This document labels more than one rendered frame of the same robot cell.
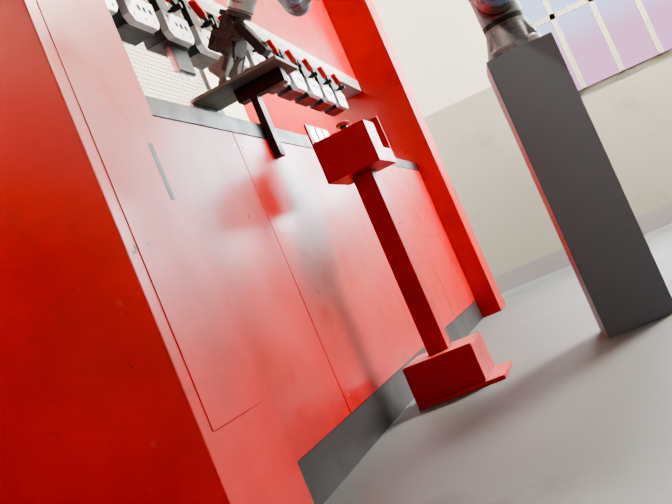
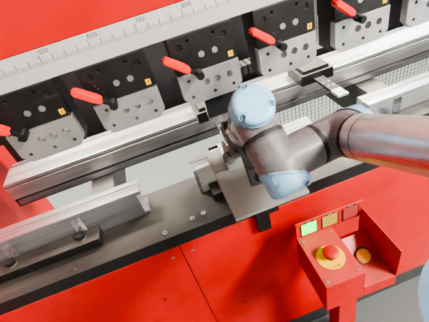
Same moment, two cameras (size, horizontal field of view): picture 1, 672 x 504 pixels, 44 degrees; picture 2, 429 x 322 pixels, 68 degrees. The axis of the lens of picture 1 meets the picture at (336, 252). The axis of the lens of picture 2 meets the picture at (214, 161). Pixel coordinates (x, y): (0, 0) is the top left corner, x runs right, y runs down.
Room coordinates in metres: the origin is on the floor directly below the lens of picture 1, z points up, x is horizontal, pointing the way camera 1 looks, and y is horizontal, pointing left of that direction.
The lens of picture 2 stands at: (1.88, -0.48, 1.55)
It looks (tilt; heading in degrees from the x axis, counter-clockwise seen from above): 38 degrees down; 68
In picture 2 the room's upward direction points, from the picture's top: 17 degrees counter-clockwise
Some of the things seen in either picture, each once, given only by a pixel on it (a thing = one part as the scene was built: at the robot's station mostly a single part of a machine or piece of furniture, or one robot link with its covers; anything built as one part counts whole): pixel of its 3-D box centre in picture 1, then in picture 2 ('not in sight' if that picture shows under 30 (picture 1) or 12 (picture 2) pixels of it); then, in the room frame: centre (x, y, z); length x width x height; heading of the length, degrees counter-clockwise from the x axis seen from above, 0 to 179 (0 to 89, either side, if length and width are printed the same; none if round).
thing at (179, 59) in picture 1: (182, 65); (223, 103); (2.24, 0.19, 1.13); 0.10 x 0.02 x 0.10; 164
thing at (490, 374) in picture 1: (458, 366); not in sight; (2.29, -0.19, 0.06); 0.25 x 0.20 x 0.12; 73
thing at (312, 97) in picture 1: (302, 82); not in sight; (3.36, -0.15, 1.26); 0.15 x 0.09 x 0.17; 164
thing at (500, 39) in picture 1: (510, 37); not in sight; (2.18, -0.66, 0.82); 0.15 x 0.15 x 0.10
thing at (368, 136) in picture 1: (351, 144); (345, 253); (2.30, -0.16, 0.75); 0.20 x 0.16 x 0.18; 163
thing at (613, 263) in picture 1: (576, 186); not in sight; (2.18, -0.66, 0.39); 0.18 x 0.18 x 0.78; 79
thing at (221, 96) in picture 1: (245, 84); (251, 171); (2.19, 0.05, 1.00); 0.26 x 0.18 x 0.01; 74
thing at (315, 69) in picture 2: not in sight; (320, 76); (2.64, 0.23, 1.01); 0.26 x 0.12 x 0.05; 74
